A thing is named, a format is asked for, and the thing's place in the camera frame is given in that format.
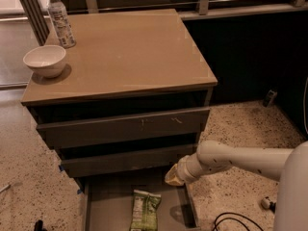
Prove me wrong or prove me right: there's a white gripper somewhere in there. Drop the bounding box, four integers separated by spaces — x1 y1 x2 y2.
165 153 205 187

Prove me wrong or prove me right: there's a green jalapeno chip bag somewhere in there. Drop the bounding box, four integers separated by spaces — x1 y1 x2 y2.
129 190 162 231

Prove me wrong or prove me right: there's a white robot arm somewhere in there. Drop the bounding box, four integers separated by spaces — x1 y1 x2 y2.
165 141 308 231

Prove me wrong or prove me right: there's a grey open bottom drawer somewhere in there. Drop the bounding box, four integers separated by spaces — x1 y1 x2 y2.
85 167 201 231

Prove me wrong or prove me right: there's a grey middle drawer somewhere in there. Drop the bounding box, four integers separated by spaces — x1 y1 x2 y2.
62 143 196 178

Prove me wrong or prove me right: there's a grey drawer cabinet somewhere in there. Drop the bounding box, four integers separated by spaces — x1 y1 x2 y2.
21 10 218 172

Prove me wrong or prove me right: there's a grey top drawer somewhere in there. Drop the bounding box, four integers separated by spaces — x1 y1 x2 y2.
37 107 209 148

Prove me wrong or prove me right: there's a white power strip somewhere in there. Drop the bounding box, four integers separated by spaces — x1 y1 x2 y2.
261 196 276 213

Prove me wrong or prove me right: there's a small dark floor device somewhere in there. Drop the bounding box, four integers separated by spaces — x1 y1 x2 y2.
263 90 277 107

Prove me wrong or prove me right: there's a black object at floor edge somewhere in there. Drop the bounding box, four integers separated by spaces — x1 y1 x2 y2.
34 220 44 231

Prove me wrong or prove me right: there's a white ceramic bowl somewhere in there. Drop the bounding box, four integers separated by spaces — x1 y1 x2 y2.
23 45 66 78

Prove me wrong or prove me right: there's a clear plastic water bottle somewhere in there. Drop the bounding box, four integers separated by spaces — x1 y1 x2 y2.
47 0 76 48

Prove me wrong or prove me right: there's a black cable on floor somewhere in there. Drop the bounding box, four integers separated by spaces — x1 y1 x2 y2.
212 211 265 231

